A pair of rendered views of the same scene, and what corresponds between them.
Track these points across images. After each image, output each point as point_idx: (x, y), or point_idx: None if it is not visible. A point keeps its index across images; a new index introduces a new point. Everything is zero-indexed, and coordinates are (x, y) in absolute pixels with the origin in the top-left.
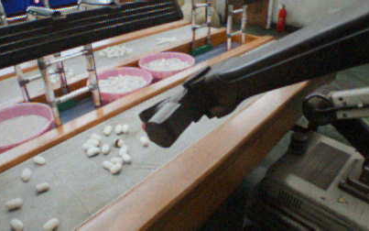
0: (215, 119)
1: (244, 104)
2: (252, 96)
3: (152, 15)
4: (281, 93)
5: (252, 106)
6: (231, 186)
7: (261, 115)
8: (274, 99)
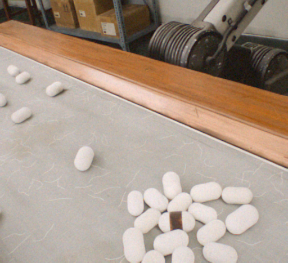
0: (283, 188)
1: (193, 134)
2: (151, 119)
3: None
4: (169, 74)
5: (234, 110)
6: None
7: (277, 101)
8: (195, 83)
